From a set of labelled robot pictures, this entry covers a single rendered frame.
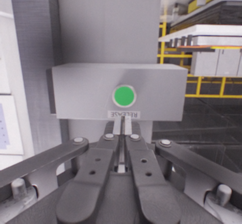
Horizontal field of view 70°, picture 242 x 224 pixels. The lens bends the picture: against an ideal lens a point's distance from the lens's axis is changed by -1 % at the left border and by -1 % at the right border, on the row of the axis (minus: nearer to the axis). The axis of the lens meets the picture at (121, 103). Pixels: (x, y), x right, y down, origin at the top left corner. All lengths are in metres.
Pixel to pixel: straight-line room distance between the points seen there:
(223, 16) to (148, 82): 2.62
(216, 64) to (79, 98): 7.32
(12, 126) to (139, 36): 1.14
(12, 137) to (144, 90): 1.20
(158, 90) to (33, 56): 0.21
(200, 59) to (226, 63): 0.98
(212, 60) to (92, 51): 7.15
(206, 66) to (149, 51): 7.05
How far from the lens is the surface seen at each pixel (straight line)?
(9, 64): 1.28
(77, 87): 0.27
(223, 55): 7.59
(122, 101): 0.25
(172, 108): 0.27
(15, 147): 1.41
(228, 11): 2.87
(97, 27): 0.34
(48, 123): 0.36
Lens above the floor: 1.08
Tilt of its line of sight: 17 degrees up
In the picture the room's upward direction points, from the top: 179 degrees counter-clockwise
